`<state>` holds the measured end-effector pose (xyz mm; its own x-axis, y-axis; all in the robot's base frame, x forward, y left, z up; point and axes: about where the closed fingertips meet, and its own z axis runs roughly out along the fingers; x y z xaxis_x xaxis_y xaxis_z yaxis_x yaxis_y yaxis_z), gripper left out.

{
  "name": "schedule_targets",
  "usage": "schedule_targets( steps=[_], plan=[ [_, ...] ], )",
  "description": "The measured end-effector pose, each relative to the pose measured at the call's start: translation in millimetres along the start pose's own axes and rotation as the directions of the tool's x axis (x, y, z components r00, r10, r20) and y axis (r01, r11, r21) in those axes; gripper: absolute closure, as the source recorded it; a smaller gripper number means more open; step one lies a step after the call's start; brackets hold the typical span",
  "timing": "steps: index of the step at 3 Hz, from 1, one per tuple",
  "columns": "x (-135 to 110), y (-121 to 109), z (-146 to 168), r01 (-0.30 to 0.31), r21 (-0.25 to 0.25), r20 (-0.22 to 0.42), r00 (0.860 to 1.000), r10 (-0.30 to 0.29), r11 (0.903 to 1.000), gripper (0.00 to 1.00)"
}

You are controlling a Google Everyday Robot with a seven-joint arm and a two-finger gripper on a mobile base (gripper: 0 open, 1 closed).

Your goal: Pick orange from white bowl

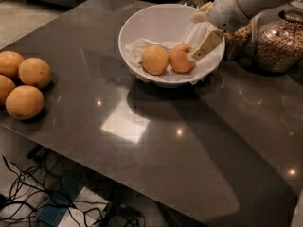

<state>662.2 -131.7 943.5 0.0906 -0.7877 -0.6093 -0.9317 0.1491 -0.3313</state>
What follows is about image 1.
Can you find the glass jar of nuts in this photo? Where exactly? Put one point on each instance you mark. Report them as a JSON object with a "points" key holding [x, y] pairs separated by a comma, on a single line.
{"points": [[236, 41]]}

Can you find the orange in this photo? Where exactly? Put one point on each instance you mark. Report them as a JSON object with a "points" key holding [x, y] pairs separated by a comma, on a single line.
{"points": [[25, 102], [9, 63], [155, 60], [35, 72], [178, 58], [6, 86]]}

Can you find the white bowl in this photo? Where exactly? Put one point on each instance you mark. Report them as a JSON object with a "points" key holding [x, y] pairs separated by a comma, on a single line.
{"points": [[162, 13]]}

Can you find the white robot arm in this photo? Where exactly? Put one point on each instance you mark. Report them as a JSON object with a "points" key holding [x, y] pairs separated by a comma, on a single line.
{"points": [[251, 8]]}

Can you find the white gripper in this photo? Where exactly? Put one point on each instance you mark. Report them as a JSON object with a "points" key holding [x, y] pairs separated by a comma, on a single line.
{"points": [[226, 12]]}

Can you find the orange on table bottom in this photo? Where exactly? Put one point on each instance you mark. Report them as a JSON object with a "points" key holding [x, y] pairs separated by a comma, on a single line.
{"points": [[25, 102]]}

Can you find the white paper liner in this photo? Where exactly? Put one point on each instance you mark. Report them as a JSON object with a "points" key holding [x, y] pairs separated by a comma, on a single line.
{"points": [[137, 34]]}

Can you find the glass jar of cereal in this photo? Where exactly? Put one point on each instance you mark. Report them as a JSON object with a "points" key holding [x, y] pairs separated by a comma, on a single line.
{"points": [[279, 44]]}

